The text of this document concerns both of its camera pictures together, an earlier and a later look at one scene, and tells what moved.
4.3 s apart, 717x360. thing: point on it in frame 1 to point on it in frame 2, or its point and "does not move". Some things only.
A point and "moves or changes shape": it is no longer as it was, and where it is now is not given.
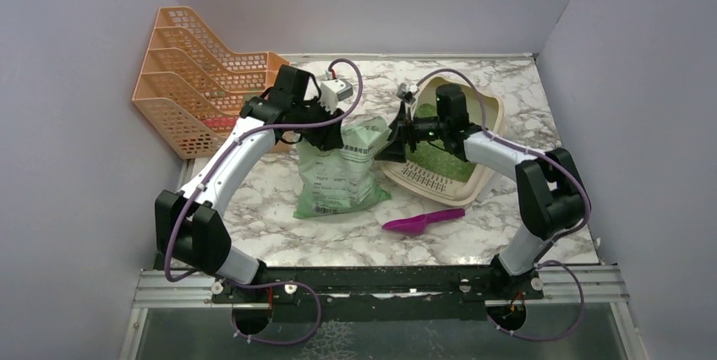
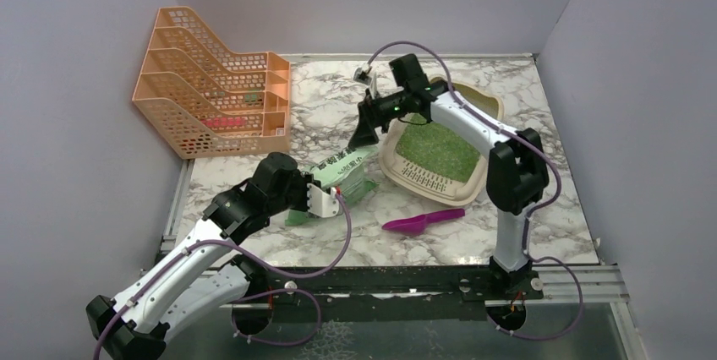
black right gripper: x=396 y=149 to x=369 y=115
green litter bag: x=339 y=181 moves or changes shape
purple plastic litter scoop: x=416 y=225 does not move
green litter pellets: x=437 y=159 does not move
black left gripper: x=329 y=136 to x=303 y=181
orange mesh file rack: x=193 y=88 does not move
